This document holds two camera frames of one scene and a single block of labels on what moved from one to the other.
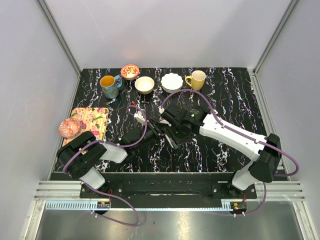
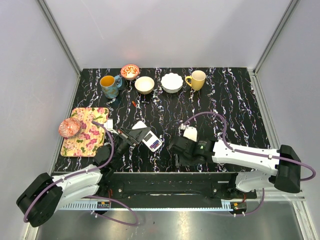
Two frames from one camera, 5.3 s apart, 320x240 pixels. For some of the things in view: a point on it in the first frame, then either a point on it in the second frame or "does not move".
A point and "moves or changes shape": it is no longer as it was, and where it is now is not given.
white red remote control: [171, 141] moves or changes shape
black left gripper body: [154, 127] to [122, 146]
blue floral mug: [109, 86] does not move
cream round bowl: [144, 85] does not move
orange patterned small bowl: [129, 72] does not move
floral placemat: [94, 119] does not move
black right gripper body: [174, 131] to [185, 159]
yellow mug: [198, 80] does not move
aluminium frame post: [60, 37] does not move
